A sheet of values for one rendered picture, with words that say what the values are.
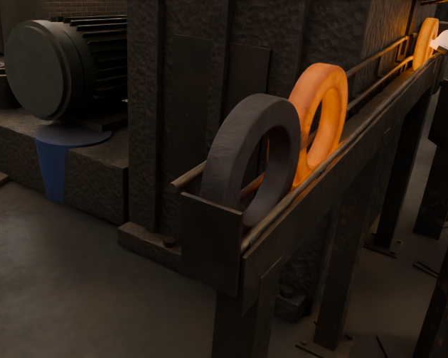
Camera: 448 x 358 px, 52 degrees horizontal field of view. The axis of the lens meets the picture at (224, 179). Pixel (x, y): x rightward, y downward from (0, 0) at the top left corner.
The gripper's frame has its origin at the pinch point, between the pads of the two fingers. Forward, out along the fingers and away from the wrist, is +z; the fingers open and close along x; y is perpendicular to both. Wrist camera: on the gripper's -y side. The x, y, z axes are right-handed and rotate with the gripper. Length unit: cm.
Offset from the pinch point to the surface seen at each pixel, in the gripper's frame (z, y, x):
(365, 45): 6.4, -0.1, 48.8
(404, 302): -38, -66, 26
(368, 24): 8, 4, 49
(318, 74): 0, 3, 96
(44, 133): 105, -85, 45
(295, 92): 1, 0, 100
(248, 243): -7, -11, 119
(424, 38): 0.5, 1.5, 7.4
